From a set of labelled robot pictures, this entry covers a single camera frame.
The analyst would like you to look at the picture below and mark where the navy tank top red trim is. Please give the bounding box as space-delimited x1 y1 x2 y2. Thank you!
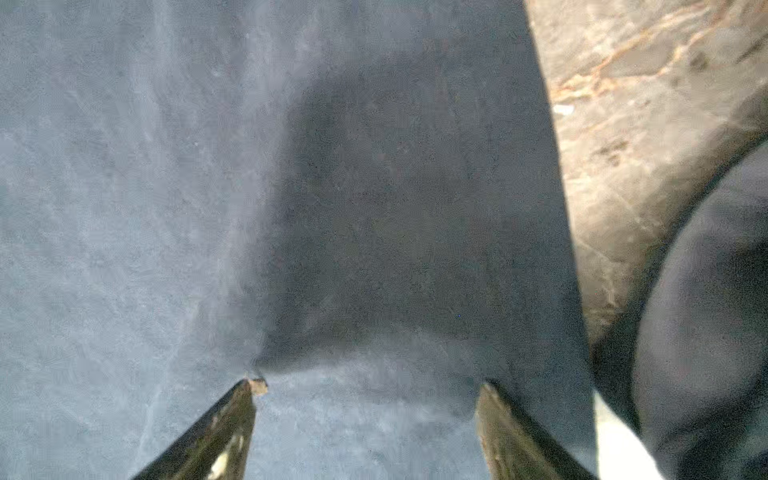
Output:
1 1 596 479

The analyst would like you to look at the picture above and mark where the grey-blue printed tank top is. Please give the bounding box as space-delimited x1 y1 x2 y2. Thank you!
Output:
593 145 767 479

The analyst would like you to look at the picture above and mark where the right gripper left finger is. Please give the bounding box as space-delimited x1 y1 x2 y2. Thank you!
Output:
135 378 268 480

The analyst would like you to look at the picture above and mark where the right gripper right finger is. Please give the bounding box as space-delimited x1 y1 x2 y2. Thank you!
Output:
475 381 595 480

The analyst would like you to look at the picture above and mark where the white plastic laundry basket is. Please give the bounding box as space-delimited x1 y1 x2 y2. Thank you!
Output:
593 391 663 480

